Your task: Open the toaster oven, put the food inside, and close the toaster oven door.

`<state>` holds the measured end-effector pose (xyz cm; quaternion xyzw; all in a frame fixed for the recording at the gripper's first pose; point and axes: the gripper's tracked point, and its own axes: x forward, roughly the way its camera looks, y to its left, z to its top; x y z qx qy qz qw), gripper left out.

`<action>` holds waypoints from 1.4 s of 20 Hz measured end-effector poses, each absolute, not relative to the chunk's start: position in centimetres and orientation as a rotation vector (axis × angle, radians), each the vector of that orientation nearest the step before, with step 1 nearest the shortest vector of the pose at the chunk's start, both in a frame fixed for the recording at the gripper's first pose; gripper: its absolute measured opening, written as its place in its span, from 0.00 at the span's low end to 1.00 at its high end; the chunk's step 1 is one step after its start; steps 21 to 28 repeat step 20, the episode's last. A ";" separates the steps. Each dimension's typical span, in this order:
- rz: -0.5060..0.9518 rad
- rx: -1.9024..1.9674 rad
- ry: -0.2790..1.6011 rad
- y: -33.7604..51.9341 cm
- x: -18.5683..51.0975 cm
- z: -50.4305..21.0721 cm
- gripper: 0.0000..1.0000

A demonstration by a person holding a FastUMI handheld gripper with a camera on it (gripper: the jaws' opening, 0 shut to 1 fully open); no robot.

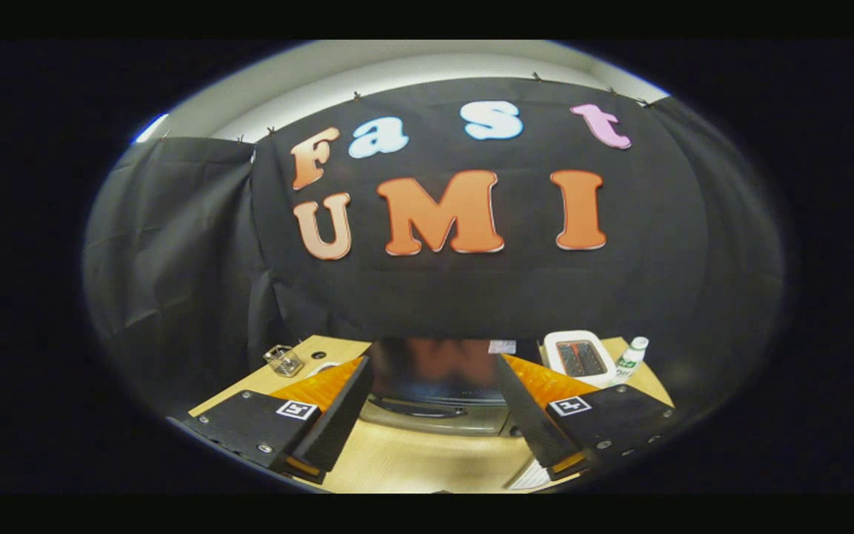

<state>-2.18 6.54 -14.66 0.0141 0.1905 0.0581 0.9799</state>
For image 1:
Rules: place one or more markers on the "white rectangular tray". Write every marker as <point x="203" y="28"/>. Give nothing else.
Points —
<point x="531" y="476"/>

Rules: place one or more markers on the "ceiling light panel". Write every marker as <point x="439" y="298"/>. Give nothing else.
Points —
<point x="149" y="127"/>

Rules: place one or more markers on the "white bottle with green label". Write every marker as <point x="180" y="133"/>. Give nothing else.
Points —
<point x="631" y="360"/>

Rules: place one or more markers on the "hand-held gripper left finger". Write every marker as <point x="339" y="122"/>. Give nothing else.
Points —
<point x="338" y="419"/>

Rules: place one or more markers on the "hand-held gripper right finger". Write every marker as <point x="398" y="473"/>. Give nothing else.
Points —
<point x="527" y="415"/>

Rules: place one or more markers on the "small clear glass jar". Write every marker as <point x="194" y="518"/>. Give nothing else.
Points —
<point x="283" y="360"/>

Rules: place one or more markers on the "white pop-up toaster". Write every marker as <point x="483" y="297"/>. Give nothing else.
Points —
<point x="579" y="360"/>

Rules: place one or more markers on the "black toaster oven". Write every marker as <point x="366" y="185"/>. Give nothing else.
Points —
<point x="434" y="371"/>

